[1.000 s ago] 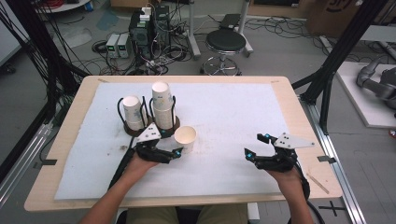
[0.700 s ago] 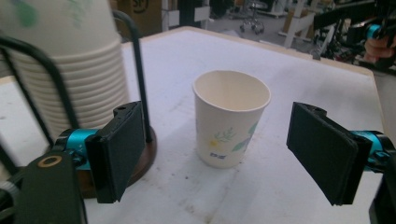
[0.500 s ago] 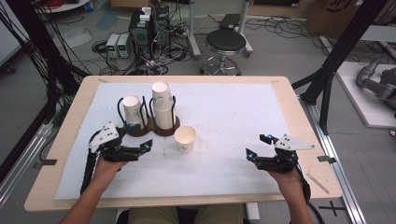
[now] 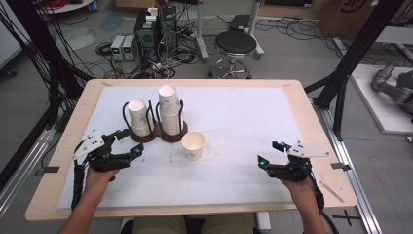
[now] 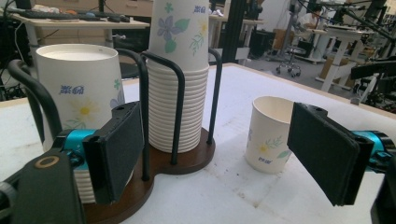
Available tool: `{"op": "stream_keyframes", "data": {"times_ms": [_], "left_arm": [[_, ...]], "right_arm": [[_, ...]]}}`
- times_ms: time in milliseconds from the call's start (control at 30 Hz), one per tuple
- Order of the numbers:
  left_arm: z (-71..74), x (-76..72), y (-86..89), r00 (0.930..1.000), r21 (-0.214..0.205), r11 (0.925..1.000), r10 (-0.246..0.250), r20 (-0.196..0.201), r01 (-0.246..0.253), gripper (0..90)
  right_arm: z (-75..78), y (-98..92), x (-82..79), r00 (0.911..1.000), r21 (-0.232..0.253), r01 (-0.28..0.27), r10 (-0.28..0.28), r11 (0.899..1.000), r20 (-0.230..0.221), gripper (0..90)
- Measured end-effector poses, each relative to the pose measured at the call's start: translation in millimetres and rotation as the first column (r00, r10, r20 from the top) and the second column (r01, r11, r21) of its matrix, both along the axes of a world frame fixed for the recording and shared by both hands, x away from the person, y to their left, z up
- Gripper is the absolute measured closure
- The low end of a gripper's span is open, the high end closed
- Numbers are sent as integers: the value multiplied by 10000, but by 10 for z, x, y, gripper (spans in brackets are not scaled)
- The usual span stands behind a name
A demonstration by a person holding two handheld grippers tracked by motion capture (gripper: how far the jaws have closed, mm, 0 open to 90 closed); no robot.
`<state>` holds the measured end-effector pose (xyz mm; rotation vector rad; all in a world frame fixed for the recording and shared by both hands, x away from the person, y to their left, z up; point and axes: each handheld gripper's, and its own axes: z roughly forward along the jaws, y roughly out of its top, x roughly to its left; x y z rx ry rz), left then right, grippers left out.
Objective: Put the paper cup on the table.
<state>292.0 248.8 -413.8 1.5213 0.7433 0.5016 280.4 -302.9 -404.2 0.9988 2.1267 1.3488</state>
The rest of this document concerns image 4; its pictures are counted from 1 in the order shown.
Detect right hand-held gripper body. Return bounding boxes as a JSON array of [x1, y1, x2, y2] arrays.
[[266, 139, 331, 183]]

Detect tangle of floor cables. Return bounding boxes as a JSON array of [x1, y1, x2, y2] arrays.
[[94, 19, 215, 80]]

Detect black tape piece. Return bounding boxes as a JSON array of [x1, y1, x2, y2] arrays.
[[34, 166, 60, 178], [330, 162, 352, 172]]

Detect stack of white paper cups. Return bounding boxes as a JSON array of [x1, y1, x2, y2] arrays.
[[127, 98, 152, 137], [157, 84, 183, 137]]

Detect person's legs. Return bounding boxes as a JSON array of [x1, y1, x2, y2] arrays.
[[131, 214, 255, 234]]

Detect single white paper cup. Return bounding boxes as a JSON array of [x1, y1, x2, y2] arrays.
[[181, 131, 207, 161]]

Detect person's left hand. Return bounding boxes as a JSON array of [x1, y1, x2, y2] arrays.
[[84, 168, 120, 196]]

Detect light wooden table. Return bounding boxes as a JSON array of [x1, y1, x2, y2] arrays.
[[24, 78, 358, 222]]

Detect white metal stand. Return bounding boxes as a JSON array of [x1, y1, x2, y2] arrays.
[[194, 0, 266, 63]]

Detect grey power supply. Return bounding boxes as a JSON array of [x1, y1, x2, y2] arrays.
[[109, 34, 127, 61], [122, 34, 136, 61]]

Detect black metal frame post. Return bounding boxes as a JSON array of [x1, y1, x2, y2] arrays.
[[0, 0, 94, 193], [304, 0, 407, 141]]

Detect aluminium floor rail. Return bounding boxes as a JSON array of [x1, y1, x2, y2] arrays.
[[311, 98, 385, 234], [0, 127, 56, 217]]

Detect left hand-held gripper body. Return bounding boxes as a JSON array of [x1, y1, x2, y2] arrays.
[[71, 129, 134, 173]]

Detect black round stool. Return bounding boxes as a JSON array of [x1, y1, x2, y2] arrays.
[[208, 30, 258, 80]]

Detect white table mat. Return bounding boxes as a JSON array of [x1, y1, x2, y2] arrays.
[[56, 85, 304, 210]]

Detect white platform board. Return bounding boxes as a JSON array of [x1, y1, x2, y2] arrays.
[[350, 62, 413, 136]]

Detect thin wooden stick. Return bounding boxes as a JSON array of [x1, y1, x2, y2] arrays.
[[319, 180, 345, 204]]

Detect dark brown cup holder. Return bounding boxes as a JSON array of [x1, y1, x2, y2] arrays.
[[121, 99, 189, 144]]

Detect white cabinet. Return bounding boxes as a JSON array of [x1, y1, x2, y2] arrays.
[[0, 0, 31, 70]]

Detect brown cardboard box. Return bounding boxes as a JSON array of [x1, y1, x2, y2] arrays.
[[319, 0, 407, 41]]

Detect black tape cross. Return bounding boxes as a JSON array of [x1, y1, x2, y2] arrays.
[[332, 209, 361, 227]]

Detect black computer tower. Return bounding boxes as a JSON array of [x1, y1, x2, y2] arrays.
[[160, 5, 178, 51], [133, 11, 161, 63]]

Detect white round table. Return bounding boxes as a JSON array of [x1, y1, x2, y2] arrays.
[[36, 0, 95, 15]]

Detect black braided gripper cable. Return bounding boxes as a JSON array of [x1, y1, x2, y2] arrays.
[[70, 160, 88, 212], [307, 174, 340, 234]]

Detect person's right hand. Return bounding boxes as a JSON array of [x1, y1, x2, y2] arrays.
[[280, 177, 318, 210]]

